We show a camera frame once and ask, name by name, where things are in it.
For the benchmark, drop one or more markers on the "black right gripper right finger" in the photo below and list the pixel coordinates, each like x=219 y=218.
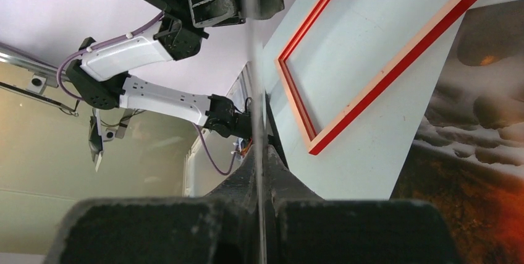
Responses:
x=302 y=227

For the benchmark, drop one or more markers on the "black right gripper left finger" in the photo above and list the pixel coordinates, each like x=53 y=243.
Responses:
x=219 y=227

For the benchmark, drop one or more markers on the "clear acrylic sheet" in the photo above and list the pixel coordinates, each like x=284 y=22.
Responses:
x=251 y=10

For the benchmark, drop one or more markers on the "sunset photo print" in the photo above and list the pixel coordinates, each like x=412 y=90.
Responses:
x=466 y=157

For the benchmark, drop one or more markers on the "orange wooden picture frame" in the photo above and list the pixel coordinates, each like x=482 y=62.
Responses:
x=345 y=53

